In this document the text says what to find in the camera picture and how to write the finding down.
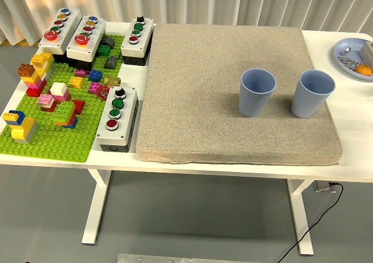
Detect blue ribbed cup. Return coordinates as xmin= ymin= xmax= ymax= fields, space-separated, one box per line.
xmin=238 ymin=68 xmax=277 ymax=118
xmin=290 ymin=69 xmax=336 ymax=119

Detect grey-brown mat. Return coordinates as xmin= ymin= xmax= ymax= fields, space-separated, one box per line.
xmin=135 ymin=23 xmax=343 ymax=166

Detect white four-button control box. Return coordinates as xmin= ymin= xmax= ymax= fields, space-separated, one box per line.
xmin=120 ymin=16 xmax=154 ymax=67
xmin=95 ymin=86 xmax=143 ymax=153

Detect pink magenta lego brick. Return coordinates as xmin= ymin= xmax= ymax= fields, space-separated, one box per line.
xmin=87 ymin=82 xmax=103 ymax=95

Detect blue lego brick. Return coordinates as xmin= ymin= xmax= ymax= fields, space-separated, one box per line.
xmin=87 ymin=69 xmax=104 ymax=82

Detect dark grey curved lego brick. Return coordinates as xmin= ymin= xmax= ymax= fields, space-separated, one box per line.
xmin=100 ymin=36 xmax=116 ymax=49

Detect yellow lego brick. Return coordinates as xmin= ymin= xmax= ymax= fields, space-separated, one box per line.
xmin=68 ymin=76 xmax=85 ymax=89

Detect white table leg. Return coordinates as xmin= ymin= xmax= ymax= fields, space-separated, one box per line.
xmin=80 ymin=169 xmax=112 ymax=245
xmin=286 ymin=178 xmax=315 ymax=257

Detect green red blue lego stack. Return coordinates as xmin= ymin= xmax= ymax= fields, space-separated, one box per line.
xmin=53 ymin=99 xmax=86 ymax=129

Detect white five-button control box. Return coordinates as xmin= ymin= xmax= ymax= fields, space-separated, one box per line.
xmin=38 ymin=8 xmax=82 ymax=63
xmin=66 ymin=14 xmax=107 ymax=71

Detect green lego baseplate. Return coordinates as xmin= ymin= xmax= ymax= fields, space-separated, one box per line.
xmin=0 ymin=34 xmax=126 ymax=163

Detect white and magenta lego stack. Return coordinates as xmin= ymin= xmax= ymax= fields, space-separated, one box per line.
xmin=49 ymin=82 xmax=72 ymax=103

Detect pink and red lego stack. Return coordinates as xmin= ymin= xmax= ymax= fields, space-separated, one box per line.
xmin=37 ymin=93 xmax=58 ymax=113

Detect grey power box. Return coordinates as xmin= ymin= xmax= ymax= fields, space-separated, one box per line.
xmin=314 ymin=181 xmax=336 ymax=192

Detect tall multicolour lego tower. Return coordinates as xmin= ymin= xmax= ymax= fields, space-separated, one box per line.
xmin=17 ymin=51 xmax=56 ymax=98

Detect yellow blue grey lego figure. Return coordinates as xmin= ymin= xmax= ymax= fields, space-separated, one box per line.
xmin=2 ymin=110 xmax=39 ymax=145

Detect small orange fruit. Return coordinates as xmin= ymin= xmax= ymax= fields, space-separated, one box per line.
xmin=355 ymin=64 xmax=373 ymax=76

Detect light blue plate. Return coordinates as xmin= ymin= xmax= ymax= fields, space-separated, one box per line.
xmin=333 ymin=37 xmax=373 ymax=80

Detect grey metal block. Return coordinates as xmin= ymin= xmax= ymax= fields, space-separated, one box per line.
xmin=358 ymin=40 xmax=373 ymax=59

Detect black power cable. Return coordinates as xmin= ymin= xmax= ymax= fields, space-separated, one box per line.
xmin=276 ymin=181 xmax=344 ymax=263

